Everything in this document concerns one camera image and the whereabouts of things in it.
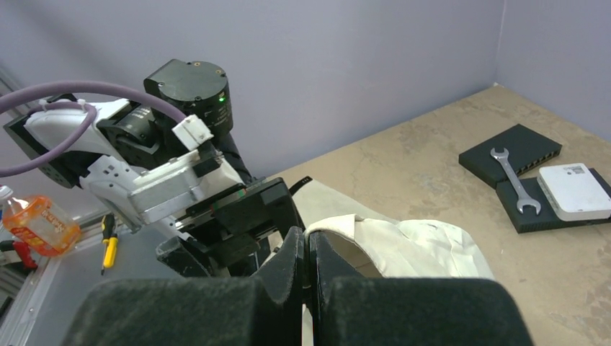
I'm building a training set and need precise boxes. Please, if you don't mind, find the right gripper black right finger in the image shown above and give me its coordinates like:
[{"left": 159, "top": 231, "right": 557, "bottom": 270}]
[{"left": 308, "top": 232, "right": 534, "bottom": 345}]

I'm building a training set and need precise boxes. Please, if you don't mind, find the yellow handled screwdriver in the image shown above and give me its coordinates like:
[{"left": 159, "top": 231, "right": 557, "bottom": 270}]
[{"left": 101, "top": 214, "right": 118, "bottom": 275}]

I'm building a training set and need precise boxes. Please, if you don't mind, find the white tag black card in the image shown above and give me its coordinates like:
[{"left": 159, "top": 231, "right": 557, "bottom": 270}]
[{"left": 537, "top": 163, "right": 610, "bottom": 222}]

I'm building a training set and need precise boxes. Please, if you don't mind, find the beige jacket with black lining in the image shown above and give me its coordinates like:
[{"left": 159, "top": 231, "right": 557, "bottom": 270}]
[{"left": 259, "top": 177, "right": 495, "bottom": 346}]

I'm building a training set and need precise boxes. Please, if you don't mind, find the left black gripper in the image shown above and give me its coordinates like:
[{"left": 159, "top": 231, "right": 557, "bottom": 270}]
[{"left": 156, "top": 178, "right": 304, "bottom": 278}]

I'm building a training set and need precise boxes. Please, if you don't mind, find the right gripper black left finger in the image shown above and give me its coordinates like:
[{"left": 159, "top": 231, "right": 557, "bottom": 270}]
[{"left": 63, "top": 227, "right": 304, "bottom": 345}]

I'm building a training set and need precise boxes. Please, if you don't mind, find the orange plastic bottle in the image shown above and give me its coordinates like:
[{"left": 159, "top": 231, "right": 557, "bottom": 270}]
[{"left": 1, "top": 185, "right": 81, "bottom": 257}]

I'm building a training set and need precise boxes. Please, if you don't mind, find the silver open-end wrench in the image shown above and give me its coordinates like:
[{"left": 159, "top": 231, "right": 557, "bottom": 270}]
[{"left": 490, "top": 148, "right": 541, "bottom": 216}]

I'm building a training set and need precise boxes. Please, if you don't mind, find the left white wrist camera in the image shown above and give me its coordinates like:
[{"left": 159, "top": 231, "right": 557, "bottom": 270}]
[{"left": 79, "top": 114, "right": 246, "bottom": 233}]

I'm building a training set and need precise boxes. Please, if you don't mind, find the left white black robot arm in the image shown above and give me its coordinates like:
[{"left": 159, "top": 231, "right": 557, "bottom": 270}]
[{"left": 1, "top": 59, "right": 303, "bottom": 277}]

